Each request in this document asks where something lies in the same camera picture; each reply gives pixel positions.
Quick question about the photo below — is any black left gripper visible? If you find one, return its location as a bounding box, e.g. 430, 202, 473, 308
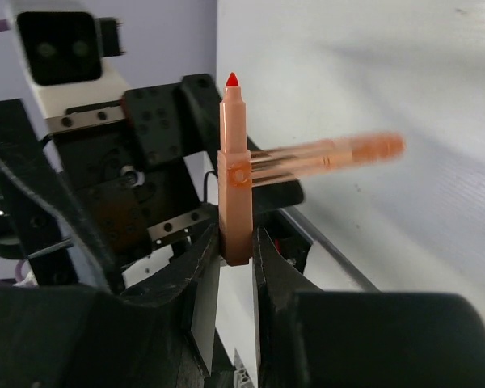
0, 74, 221, 291

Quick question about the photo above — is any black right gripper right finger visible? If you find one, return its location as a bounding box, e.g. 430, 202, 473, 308
253, 228, 485, 387

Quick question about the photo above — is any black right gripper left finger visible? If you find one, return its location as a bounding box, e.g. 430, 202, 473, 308
0, 225, 218, 387

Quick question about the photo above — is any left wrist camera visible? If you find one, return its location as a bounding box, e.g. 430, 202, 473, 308
6, 1, 129, 119

